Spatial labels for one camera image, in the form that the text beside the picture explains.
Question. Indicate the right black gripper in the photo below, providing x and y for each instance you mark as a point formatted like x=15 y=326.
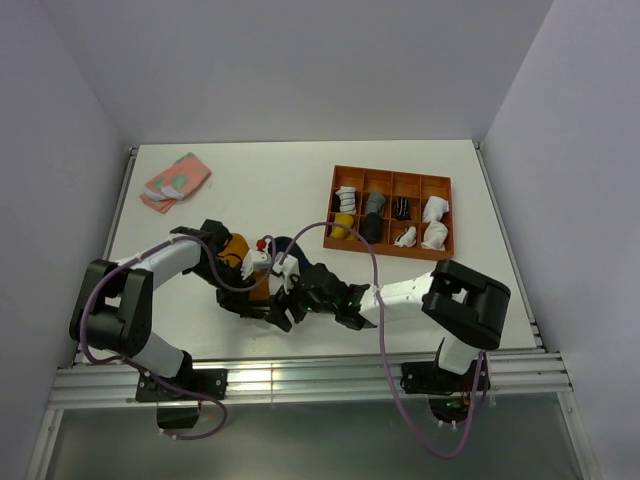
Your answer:
x=279 y=303

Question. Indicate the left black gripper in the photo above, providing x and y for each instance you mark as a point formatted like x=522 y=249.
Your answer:
x=234 y=301

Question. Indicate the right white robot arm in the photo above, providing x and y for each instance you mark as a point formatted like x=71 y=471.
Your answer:
x=471 y=307

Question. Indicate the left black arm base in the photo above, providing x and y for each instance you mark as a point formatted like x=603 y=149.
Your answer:
x=179 y=402

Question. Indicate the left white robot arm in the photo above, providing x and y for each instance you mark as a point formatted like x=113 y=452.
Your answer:
x=112 y=318

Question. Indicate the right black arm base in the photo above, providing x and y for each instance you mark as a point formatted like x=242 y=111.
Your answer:
x=449 y=394

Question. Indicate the pink green patterned socks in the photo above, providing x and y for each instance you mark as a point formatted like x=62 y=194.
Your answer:
x=175 y=184

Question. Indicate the navy blue sock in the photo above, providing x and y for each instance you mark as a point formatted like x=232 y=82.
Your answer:
x=281 y=243

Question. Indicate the yellow rolled sock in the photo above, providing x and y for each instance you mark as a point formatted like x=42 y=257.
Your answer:
x=341 y=230

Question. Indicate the dark grey rolled sock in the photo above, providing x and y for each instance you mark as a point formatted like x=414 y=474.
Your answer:
x=372 y=228

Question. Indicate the black white striped rolled sock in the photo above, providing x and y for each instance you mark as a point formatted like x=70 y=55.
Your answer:
x=344 y=200

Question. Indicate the light grey rolled sock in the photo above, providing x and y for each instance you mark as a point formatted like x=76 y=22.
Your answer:
x=375 y=204

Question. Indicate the small white rolled sock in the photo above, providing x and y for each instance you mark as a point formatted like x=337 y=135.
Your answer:
x=407 y=238

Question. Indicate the orange divided tray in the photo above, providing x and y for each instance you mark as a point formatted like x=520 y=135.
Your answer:
x=417 y=188

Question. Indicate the black patterned rolled sock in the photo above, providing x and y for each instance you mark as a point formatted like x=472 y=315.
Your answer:
x=402 y=209

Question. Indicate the lower white rolled sock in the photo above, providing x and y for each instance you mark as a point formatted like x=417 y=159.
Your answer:
x=435 y=236

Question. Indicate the upper white rolled sock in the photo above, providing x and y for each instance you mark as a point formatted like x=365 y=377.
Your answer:
x=435 y=209

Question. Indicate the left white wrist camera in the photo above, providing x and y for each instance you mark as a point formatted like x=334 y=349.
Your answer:
x=257 y=259

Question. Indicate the aluminium front rail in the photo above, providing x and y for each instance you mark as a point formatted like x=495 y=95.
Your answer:
x=357 y=378

